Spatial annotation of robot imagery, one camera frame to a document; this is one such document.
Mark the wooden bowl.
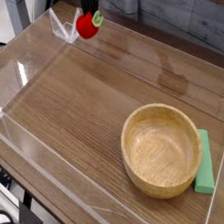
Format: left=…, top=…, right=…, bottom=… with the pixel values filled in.
left=121, top=103, right=202, bottom=199

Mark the clear acrylic tray wall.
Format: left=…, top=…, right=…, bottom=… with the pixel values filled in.
left=0, top=11, right=224, bottom=224

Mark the green rectangular block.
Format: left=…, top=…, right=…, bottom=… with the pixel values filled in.
left=194, top=129, right=215, bottom=195

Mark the black cable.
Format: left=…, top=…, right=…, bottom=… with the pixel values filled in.
left=0, top=208, right=18, bottom=224

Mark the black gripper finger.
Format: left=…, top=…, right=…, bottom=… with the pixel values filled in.
left=79, top=0, right=89, bottom=15
left=89, top=0, right=99, bottom=14

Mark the clear acrylic corner bracket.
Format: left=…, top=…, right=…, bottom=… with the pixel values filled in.
left=49, top=9, right=81, bottom=44

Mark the red plush strawberry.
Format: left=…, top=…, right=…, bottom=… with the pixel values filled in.
left=76, top=10, right=103, bottom=39

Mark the black metal bracket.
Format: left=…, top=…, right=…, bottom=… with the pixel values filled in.
left=18, top=202, right=45, bottom=224

